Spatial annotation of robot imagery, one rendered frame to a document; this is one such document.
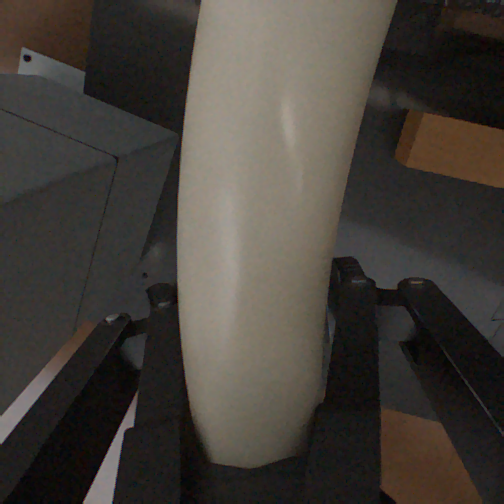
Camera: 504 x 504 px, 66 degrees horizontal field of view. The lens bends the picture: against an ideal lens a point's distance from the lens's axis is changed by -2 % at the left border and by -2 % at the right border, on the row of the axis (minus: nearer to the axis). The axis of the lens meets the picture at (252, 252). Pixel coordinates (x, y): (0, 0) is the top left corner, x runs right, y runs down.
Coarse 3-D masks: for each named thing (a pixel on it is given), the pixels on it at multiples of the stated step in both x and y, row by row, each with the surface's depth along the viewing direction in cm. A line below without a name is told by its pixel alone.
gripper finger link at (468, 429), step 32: (416, 288) 13; (416, 320) 12; (448, 320) 11; (416, 352) 13; (448, 352) 10; (480, 352) 9; (448, 384) 10; (480, 384) 8; (448, 416) 10; (480, 416) 8; (480, 448) 8; (480, 480) 8
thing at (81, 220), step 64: (64, 64) 97; (0, 128) 56; (64, 128) 68; (128, 128) 85; (0, 192) 40; (64, 192) 51; (128, 192) 78; (0, 256) 42; (64, 256) 60; (128, 256) 100; (0, 320) 48; (64, 320) 71; (0, 384) 55
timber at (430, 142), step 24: (408, 120) 91; (432, 120) 82; (456, 120) 82; (408, 144) 88; (432, 144) 84; (456, 144) 84; (480, 144) 83; (432, 168) 86; (456, 168) 86; (480, 168) 85
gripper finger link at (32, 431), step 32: (128, 320) 14; (96, 352) 12; (64, 384) 11; (96, 384) 11; (128, 384) 14; (32, 416) 10; (64, 416) 10; (96, 416) 11; (0, 448) 9; (32, 448) 9; (64, 448) 9; (96, 448) 11; (0, 480) 8; (32, 480) 8; (64, 480) 9
